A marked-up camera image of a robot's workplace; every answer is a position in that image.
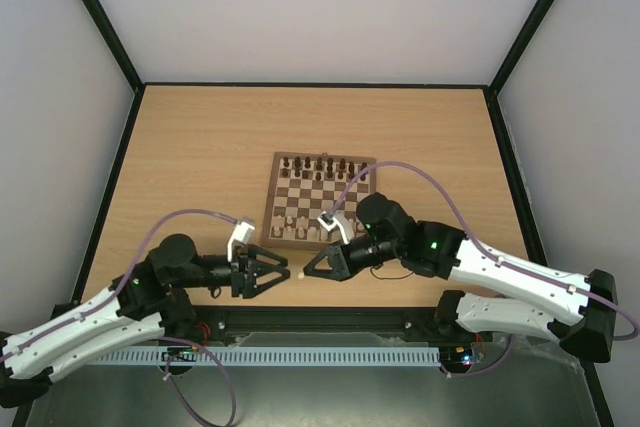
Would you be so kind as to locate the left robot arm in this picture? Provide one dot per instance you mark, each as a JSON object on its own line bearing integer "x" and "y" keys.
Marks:
{"x": 149, "y": 304}

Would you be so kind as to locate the wooden chess board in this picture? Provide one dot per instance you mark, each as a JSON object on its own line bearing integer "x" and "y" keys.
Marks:
{"x": 298, "y": 197}

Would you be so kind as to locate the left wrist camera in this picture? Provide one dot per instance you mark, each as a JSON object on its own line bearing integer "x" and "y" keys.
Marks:
{"x": 241, "y": 234}

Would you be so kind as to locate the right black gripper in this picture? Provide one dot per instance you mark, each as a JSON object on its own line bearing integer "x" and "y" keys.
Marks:
{"x": 343, "y": 258}

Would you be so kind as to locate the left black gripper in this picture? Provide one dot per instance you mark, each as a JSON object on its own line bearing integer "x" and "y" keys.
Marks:
{"x": 245, "y": 281}

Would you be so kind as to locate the white slotted cable duct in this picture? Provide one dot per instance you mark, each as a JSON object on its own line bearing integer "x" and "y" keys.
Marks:
{"x": 275, "y": 356}

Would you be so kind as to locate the black aluminium frame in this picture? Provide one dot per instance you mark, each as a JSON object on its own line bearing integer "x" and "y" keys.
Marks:
{"x": 325, "y": 320}

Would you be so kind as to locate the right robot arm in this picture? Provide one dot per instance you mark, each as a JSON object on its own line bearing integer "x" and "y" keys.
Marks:
{"x": 570, "y": 309}

